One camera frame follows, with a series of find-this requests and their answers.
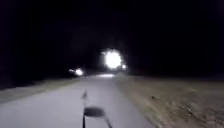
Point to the dry grass verge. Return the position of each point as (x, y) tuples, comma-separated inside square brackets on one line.
[(180, 96)]

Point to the grey paved path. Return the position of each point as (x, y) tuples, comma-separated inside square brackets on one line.
[(106, 96)]

